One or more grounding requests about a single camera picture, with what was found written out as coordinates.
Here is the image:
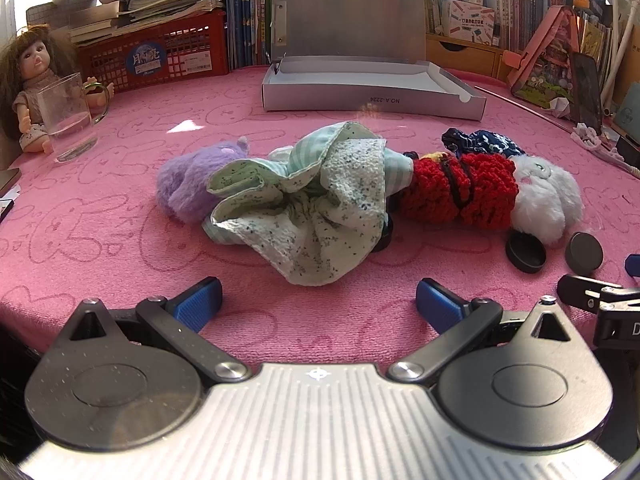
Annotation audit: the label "wooden desktop drawer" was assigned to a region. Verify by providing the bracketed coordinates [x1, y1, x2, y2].
[425, 34, 506, 81]

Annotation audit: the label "blue white patterned cloth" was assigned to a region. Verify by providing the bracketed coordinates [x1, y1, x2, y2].
[441, 127, 526, 161]

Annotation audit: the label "grey grid board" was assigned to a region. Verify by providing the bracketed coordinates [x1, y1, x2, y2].
[25, 0, 121, 28]

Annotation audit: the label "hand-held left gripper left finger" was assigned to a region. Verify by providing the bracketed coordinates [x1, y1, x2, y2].
[68, 276, 253, 385]

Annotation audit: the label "black round cap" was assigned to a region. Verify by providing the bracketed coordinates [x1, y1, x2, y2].
[565, 231, 604, 276]
[505, 232, 547, 275]

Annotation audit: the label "white braided cord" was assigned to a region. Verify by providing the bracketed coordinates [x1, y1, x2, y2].
[572, 122, 640, 178]

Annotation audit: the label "purple plush toy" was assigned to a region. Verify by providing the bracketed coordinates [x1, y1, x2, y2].
[156, 136, 251, 225]

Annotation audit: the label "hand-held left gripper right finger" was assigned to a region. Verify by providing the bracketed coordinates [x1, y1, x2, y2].
[387, 278, 574, 385]

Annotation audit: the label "green floral doll dress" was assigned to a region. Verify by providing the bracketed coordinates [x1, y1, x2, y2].
[201, 121, 416, 287]

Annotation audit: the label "red plastic basket with sticker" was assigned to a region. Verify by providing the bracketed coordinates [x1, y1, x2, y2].
[75, 10, 230, 95]

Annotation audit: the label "white printed carton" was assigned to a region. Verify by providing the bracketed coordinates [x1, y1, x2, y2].
[440, 0, 495, 46]

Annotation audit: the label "red crochet doll garment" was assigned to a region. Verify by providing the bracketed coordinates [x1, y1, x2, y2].
[395, 150, 520, 232]

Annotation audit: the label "clear glass mug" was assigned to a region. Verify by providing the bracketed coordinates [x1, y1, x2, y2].
[36, 72, 112, 163]

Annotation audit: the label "row of upright books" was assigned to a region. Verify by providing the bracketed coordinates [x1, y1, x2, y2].
[225, 0, 613, 68]

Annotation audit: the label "black smartphone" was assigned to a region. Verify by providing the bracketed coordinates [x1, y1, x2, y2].
[570, 52, 605, 133]

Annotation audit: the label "pink bunny-print table cloth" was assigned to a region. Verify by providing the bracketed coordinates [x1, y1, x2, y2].
[0, 62, 640, 361]

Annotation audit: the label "white plastic pipes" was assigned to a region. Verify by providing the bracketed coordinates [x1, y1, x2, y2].
[602, 0, 640, 111]

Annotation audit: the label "white plush bunny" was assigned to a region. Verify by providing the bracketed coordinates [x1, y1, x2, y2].
[510, 155, 585, 247]

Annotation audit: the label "brown-haired baby doll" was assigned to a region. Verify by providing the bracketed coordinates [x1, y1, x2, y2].
[0, 24, 115, 156]

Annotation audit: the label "grey cardboard box with lid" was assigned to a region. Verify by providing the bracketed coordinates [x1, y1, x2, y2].
[261, 0, 487, 122]

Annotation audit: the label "teal folder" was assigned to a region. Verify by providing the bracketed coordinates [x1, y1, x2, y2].
[612, 85, 640, 136]

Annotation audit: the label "dark flat device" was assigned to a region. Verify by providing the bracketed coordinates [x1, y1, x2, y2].
[0, 167, 23, 225]

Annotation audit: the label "pink children's bag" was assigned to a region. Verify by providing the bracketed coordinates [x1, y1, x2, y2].
[502, 5, 593, 111]

